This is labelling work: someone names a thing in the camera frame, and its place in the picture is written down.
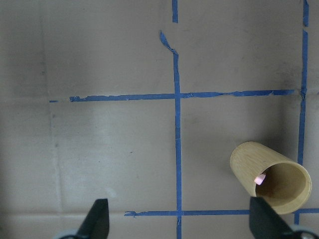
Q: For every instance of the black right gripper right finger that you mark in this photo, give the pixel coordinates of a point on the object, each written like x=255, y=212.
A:
x=265, y=223

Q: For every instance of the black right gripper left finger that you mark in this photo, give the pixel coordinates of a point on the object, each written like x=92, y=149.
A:
x=96, y=225

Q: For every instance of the bamboo wooden cup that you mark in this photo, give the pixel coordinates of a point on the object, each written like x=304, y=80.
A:
x=287, y=185

